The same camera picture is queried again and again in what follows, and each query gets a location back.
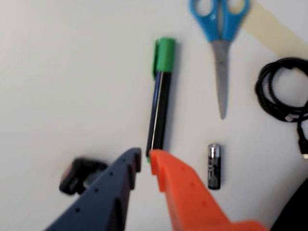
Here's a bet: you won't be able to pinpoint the black fabric bag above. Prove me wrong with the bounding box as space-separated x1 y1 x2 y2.
269 177 308 231

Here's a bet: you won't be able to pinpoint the long beige masking tape strip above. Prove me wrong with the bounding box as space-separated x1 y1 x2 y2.
241 0 308 64

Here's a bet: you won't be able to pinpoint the black marker green cap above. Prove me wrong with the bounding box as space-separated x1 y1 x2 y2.
145 37 178 165

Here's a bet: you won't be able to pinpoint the blue handled scissors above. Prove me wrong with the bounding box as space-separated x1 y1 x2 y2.
187 0 251 120

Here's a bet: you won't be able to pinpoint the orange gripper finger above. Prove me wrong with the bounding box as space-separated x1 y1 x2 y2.
150 149 270 231

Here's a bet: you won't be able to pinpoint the navy gripper finger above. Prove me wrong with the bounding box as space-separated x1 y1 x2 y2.
44 147 142 231

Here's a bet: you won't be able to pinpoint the black AA battery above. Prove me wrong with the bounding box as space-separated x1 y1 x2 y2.
207 143 223 191

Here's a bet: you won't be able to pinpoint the black bike light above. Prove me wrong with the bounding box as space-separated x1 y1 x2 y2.
59 157 108 196

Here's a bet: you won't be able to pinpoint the black coiled usb cable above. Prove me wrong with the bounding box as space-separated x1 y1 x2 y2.
255 56 308 161

